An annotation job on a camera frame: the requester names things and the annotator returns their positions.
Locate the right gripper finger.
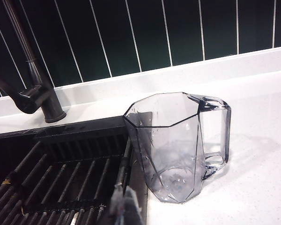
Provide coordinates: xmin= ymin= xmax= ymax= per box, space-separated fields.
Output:
xmin=109 ymin=184 xmax=144 ymax=225

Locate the clear faceted plastic mug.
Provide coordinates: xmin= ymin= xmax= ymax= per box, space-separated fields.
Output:
xmin=123 ymin=92 xmax=232 ymax=204

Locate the black faucet lever handle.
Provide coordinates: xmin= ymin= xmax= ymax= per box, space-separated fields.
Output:
xmin=0 ymin=67 xmax=50 ymax=114

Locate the black tall kitchen faucet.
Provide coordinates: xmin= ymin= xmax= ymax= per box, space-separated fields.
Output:
xmin=0 ymin=0 xmax=67 ymax=124

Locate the black undermount sink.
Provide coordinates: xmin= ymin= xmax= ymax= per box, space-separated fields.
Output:
xmin=0 ymin=114 xmax=151 ymax=225

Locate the black roll-up rod rack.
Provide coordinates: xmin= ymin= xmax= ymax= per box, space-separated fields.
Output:
xmin=0 ymin=140 xmax=132 ymax=225

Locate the black slatted drain basket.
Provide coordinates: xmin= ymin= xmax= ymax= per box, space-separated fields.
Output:
xmin=34 ymin=127 xmax=130 ymax=163

